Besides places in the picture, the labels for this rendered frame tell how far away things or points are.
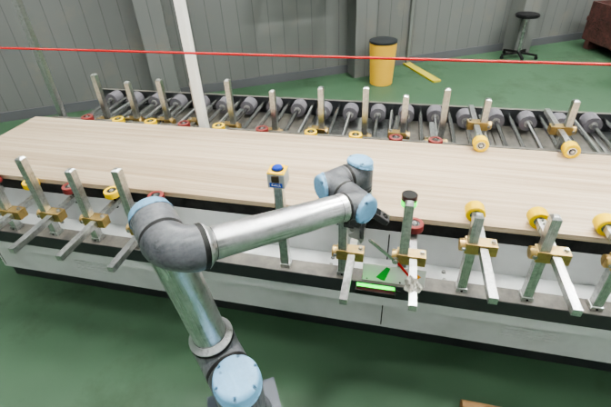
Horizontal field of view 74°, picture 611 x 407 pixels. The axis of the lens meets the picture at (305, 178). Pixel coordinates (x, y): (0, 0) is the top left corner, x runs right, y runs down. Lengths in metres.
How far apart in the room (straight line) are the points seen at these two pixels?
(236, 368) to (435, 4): 6.05
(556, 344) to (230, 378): 1.71
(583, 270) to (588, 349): 0.55
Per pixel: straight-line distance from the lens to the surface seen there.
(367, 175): 1.37
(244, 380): 1.39
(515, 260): 2.06
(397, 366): 2.43
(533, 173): 2.34
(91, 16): 5.73
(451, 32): 7.04
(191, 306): 1.27
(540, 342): 2.51
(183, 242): 0.97
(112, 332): 2.82
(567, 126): 2.74
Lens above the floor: 2.05
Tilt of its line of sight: 33 degrees down
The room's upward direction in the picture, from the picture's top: 3 degrees counter-clockwise
